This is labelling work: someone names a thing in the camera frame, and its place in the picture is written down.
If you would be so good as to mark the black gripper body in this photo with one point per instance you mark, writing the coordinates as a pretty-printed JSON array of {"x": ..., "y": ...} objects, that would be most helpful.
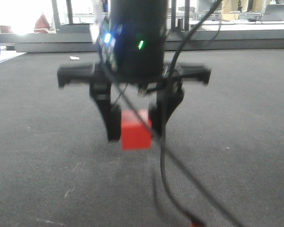
[{"x": 100, "y": 83}]

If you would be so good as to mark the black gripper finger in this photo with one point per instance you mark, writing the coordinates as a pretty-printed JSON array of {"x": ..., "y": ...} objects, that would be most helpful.
[
  {"x": 155, "y": 113},
  {"x": 111, "y": 115}
]

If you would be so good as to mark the red magnetic cube block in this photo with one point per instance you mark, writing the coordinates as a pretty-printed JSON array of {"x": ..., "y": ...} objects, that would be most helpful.
[{"x": 134, "y": 135}]

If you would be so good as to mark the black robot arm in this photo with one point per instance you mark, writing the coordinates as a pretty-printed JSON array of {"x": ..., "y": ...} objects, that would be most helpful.
[{"x": 131, "y": 46}]

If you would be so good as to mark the white paper scrap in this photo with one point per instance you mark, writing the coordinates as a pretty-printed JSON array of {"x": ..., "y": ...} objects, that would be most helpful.
[{"x": 74, "y": 58}]

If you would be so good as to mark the red cloth object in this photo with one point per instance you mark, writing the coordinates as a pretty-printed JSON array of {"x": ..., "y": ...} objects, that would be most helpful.
[{"x": 42, "y": 25}]

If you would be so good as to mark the white background table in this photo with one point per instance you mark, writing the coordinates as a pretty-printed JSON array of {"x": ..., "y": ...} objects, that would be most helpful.
[{"x": 242, "y": 25}]

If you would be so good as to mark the black board edge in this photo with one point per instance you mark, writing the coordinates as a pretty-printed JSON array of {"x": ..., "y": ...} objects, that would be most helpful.
[{"x": 201, "y": 41}]

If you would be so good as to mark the grey laptop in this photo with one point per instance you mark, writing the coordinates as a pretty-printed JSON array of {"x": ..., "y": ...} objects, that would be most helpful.
[{"x": 273, "y": 13}]

